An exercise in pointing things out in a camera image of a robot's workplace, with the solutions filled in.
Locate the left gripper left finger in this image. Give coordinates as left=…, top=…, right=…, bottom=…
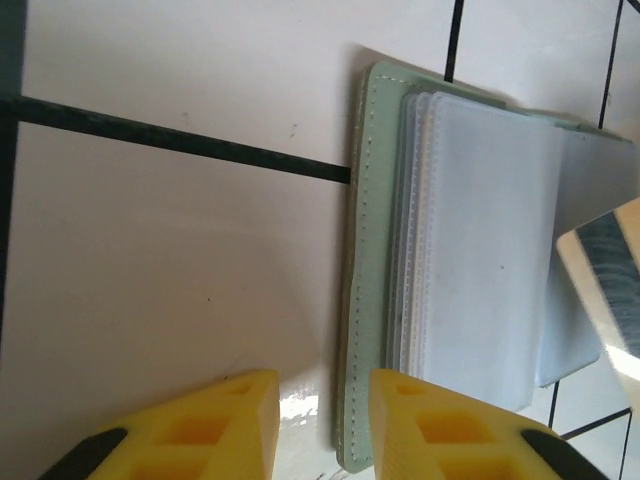
left=37, top=368, right=281, bottom=480

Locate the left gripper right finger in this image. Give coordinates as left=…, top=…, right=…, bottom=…
left=368, top=368, right=609, bottom=480

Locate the silver magnetic-stripe credit card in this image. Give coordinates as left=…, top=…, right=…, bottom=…
left=554, top=196, right=640, bottom=404

